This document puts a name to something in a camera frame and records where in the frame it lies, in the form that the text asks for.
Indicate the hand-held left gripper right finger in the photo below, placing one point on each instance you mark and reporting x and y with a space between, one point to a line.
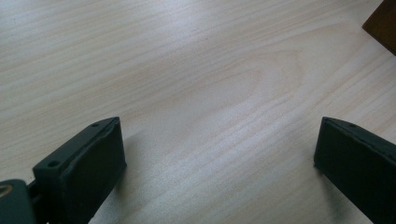
358 161

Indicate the brown wooden object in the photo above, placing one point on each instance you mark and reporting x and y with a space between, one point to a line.
383 25

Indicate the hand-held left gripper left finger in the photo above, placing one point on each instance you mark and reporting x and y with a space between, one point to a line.
84 168

